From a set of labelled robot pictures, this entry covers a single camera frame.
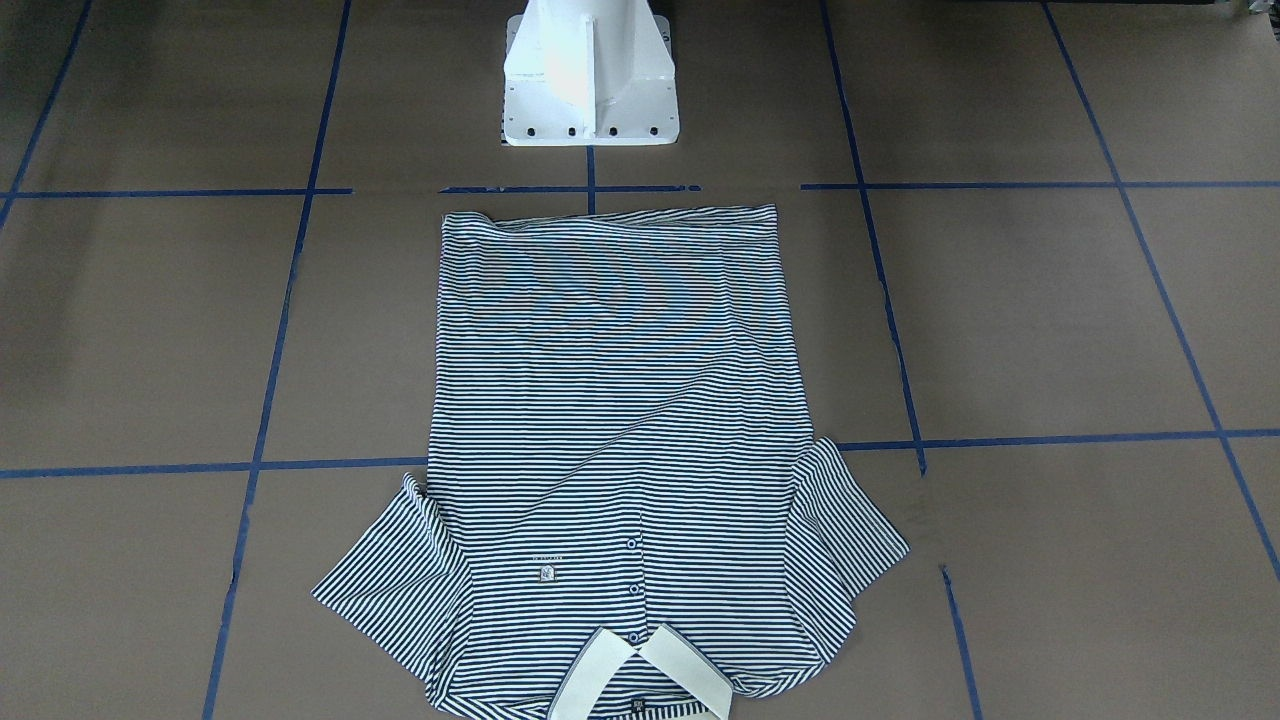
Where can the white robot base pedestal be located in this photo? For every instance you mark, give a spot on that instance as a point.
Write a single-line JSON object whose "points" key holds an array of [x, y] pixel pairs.
{"points": [[589, 73]]}

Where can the blue white striped polo shirt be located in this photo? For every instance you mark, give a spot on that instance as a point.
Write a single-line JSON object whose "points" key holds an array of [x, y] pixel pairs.
{"points": [[626, 512]]}

